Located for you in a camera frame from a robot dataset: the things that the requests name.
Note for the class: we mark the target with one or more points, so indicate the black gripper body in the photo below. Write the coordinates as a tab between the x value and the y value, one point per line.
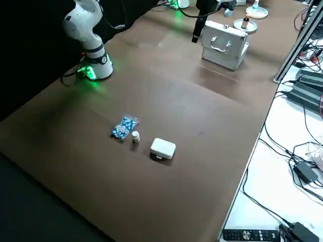
207	7

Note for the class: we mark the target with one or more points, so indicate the silver aluminium medical case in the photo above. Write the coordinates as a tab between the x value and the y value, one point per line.
222	58

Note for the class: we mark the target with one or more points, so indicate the brown iodophor bottle orange cap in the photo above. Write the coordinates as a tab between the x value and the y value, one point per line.
245	22

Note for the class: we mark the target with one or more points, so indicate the white hydrogen peroxide bottle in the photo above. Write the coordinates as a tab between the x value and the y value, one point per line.
256	3

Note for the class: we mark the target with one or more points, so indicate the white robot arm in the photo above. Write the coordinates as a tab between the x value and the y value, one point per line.
183	3
93	50

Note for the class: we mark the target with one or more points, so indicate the gray round plate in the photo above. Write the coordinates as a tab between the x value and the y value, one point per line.
252	26

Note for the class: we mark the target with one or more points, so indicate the white round plate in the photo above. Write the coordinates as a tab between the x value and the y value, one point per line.
262	12

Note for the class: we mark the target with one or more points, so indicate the long black power supply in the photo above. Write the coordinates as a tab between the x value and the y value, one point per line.
305	90

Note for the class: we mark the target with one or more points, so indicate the bag of blue white capsules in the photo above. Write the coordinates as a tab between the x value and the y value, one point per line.
123	127

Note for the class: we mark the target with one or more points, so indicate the white plastic box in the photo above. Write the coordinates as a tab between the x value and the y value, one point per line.
162	147

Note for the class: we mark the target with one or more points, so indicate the white pill bottle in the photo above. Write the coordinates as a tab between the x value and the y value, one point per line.
136	137

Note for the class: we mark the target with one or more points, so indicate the black power adapter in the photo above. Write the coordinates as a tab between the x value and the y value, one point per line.
300	232
306	172

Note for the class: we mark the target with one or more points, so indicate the black remote control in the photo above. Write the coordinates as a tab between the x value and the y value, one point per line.
249	234

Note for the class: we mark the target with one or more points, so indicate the aluminium camera post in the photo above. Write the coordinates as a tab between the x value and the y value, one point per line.
292	43

